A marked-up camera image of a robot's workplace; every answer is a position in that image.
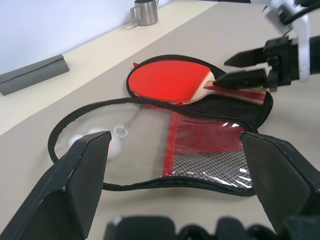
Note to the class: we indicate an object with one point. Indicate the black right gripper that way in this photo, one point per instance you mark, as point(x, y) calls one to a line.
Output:
point(282, 62)

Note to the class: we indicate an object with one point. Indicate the red table tennis paddle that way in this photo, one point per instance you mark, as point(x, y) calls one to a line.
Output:
point(170, 77)

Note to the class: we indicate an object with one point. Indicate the stainless steel cup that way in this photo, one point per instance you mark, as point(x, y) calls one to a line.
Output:
point(147, 12)

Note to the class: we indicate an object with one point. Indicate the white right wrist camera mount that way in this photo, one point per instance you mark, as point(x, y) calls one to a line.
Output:
point(304, 50)

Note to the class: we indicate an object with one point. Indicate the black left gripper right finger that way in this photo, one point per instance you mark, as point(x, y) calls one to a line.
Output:
point(282, 175)

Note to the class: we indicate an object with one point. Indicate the grey glasses case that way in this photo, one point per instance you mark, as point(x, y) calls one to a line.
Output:
point(32, 75)

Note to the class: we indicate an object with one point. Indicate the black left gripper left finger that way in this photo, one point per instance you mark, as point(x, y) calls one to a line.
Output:
point(57, 190)

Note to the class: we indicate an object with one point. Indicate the black red paddle case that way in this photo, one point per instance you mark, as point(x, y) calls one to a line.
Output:
point(215, 110)

